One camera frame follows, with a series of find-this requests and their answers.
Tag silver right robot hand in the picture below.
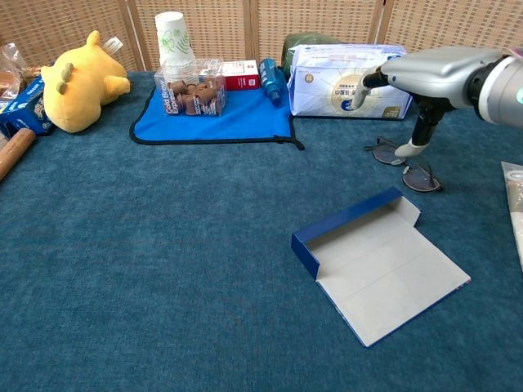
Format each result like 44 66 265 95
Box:
351 46 503 158

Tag black-framed eyeglasses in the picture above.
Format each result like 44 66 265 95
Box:
364 136 445 193

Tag blue cardboard glasses box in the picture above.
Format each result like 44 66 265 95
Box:
290 186 472 348

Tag white blue tissue pack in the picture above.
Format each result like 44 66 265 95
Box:
286 43 413 121

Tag woven rattan folding screen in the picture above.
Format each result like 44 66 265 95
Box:
0 0 523 73

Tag clear bag with white cloth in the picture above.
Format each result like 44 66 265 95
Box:
501 161 523 273

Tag blue plastic bottle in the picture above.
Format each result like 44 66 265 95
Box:
258 57 287 108

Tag red and white carton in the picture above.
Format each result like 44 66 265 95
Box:
219 60 262 91

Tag blue cloth black trim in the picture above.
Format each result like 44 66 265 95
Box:
129 85 306 151

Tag clear coffee capsule box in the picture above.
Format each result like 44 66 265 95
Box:
154 59 227 118

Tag stack of paper cups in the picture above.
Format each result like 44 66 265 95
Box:
154 11 197 82

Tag yellow plush toy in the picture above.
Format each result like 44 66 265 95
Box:
39 30 132 134

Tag dark blue snack box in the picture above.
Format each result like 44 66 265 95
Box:
0 76 56 138

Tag clear bag of pastries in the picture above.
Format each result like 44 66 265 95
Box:
0 42 30 103

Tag wooden rolling pin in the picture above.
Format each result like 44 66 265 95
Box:
0 127 38 182

